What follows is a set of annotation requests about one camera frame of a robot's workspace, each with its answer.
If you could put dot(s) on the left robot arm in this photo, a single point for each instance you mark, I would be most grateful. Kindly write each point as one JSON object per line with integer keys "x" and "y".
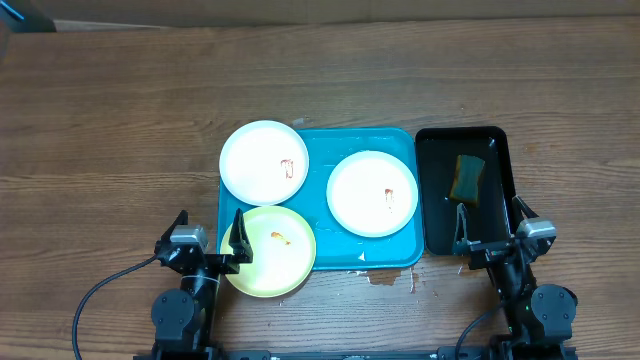
{"x": 183, "y": 317}

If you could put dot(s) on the white plate left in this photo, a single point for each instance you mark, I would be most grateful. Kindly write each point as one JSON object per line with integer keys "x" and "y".
{"x": 264, "y": 163}

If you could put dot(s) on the green yellow sponge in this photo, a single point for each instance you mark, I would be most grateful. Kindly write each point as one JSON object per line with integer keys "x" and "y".
{"x": 467, "y": 181}

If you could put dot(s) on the white plate with stain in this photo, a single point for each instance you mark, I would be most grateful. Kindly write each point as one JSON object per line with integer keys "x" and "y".
{"x": 372, "y": 194}

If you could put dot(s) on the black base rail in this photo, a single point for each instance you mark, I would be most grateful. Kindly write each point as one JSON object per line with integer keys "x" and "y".
{"x": 442, "y": 353}

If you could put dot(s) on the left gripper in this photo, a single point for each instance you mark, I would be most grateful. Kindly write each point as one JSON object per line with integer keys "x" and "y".
{"x": 241, "y": 249}

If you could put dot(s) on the dark object top-left corner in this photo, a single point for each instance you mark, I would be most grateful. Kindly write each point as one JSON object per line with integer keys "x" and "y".
{"x": 22, "y": 16}

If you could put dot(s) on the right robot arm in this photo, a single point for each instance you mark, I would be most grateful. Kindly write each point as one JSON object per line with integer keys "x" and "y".
{"x": 539, "y": 317}

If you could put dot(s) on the teal plastic tray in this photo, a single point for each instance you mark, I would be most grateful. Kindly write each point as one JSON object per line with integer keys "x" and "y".
{"x": 337, "y": 248}

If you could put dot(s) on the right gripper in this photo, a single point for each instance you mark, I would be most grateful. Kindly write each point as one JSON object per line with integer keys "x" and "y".
{"x": 487, "y": 251}

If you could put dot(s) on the yellow-green plate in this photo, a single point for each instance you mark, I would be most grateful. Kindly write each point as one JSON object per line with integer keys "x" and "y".
{"x": 284, "y": 252}

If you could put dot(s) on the black plastic tray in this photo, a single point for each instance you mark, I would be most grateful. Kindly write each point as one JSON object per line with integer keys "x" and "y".
{"x": 491, "y": 215}

